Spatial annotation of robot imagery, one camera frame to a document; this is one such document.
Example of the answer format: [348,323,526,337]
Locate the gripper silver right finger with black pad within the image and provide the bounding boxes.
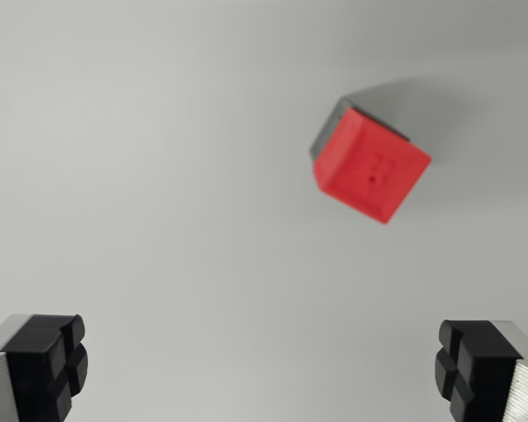
[433,319,528,422]

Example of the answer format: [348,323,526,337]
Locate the grey cube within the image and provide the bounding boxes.
[308,97,412,163]

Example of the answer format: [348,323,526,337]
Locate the red cube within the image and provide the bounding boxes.
[312,106,433,227]

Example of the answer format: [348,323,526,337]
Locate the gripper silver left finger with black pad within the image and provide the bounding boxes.
[0,313,89,422]

